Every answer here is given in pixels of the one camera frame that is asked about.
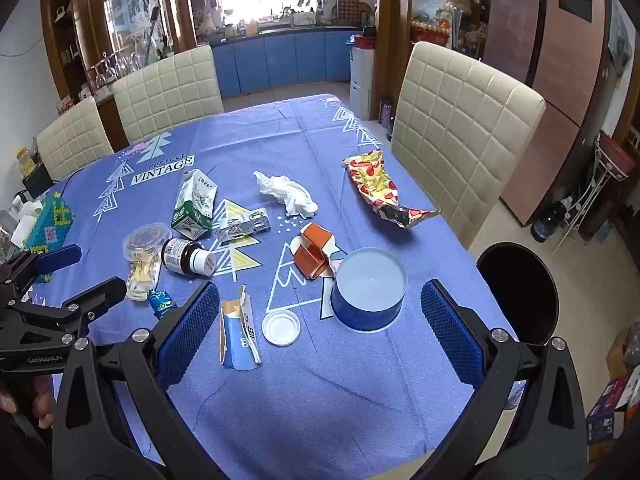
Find dark blue water jug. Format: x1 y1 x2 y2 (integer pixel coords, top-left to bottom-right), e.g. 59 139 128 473
531 201 568 243

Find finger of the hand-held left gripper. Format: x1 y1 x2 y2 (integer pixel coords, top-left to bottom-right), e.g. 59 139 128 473
0 244 83 306
15 276 127 341

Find torn blue paper cup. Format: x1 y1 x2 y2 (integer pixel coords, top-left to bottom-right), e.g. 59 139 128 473
218 285 263 372

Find blue printed tablecloth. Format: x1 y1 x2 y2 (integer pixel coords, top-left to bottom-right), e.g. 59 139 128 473
0 93 521 480

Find black round trash bin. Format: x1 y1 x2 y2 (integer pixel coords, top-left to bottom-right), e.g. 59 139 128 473
476 241 559 348

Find white tissue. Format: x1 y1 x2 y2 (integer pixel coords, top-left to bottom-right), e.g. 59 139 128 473
252 170 319 220

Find brown medicine bottle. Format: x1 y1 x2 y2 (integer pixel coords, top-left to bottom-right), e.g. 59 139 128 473
161 238 218 277

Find light blue plastic cup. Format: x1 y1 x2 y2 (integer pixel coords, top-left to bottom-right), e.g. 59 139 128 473
330 246 408 332

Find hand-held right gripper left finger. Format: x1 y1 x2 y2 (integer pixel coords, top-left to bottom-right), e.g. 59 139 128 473
52 280 221 480

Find blue kitchen cabinets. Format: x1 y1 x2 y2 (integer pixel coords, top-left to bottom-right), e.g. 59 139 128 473
212 27 358 100

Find white metal plant stand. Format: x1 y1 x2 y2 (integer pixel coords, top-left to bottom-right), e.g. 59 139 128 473
552 150 632 256

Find white water dispenser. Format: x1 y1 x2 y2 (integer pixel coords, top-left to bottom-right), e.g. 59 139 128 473
348 35 378 122

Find silver blister pack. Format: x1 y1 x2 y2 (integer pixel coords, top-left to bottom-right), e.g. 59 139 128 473
215 206 273 245

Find white plastic lid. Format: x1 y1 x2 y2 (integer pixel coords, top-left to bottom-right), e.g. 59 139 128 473
262 309 302 347

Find blue candy wrapper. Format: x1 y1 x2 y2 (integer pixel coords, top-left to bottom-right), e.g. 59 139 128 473
148 288 177 320

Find cream quilted dining chair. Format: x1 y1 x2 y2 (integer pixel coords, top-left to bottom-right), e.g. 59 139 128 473
36 97 115 182
391 41 546 251
112 44 224 147

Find wooden wine glass cabinet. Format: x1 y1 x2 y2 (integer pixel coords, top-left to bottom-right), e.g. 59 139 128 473
40 0 198 106

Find copper pink refrigerator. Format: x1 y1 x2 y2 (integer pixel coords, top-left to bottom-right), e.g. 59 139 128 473
484 0 608 226

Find green milk carton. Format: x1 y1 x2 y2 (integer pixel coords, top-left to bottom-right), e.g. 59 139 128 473
171 168 220 240

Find crushed orange carton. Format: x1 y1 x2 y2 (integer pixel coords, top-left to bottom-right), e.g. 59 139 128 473
291 222 346 281

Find printed purple carton box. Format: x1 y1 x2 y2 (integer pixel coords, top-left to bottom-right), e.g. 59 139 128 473
585 375 640 446

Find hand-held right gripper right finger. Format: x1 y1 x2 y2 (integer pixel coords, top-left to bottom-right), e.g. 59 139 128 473
420 279 587 480

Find red basin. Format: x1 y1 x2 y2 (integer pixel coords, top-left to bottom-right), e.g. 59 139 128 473
595 131 636 181

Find clear plastic snack jar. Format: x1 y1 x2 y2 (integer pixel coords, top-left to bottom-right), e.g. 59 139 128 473
122 223 171 303

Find colourful beaded tissue box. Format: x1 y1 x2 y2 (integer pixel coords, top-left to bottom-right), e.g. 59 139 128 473
10 192 76 283

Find wooden display cabinet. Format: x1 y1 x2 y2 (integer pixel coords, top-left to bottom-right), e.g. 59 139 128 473
377 0 493 61

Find red yellow snack wrapper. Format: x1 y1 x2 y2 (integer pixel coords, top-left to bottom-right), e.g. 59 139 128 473
342 151 442 229

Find person's left hand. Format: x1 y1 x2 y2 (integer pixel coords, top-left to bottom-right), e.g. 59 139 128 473
0 375 55 429

